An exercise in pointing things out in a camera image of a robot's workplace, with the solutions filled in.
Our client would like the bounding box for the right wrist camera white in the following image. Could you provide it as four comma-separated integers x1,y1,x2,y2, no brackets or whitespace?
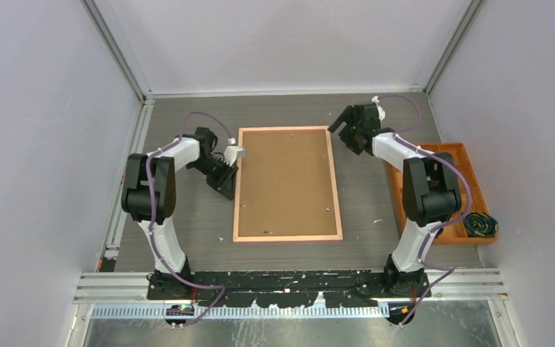
371,95,386,121

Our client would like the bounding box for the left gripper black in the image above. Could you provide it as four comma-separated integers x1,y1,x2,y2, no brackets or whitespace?
190,156,239,200

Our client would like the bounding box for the blue yellow rolled item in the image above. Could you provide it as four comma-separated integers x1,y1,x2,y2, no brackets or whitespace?
463,211,499,238

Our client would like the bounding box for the brown backing board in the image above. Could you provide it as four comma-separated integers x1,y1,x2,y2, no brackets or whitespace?
237,130,340,238

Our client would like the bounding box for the aluminium front rail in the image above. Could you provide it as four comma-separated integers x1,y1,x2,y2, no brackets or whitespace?
74,268,508,307

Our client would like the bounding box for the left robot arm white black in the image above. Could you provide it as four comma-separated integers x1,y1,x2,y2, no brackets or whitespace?
121,127,246,299

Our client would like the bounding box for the pink wooden picture frame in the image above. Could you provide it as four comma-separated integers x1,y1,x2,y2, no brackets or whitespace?
232,126,344,244

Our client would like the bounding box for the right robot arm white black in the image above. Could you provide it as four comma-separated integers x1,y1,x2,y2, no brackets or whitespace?
328,104,466,297

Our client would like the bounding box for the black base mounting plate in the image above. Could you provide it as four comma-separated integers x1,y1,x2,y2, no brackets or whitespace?
145,270,431,309

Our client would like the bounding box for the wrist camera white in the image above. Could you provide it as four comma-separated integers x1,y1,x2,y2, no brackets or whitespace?
223,137,246,167
371,95,386,121

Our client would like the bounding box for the orange compartment tray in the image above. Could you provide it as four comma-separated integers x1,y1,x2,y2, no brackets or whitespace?
386,142,498,246

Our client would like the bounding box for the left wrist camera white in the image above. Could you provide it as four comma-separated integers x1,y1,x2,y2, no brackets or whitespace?
223,137,246,167

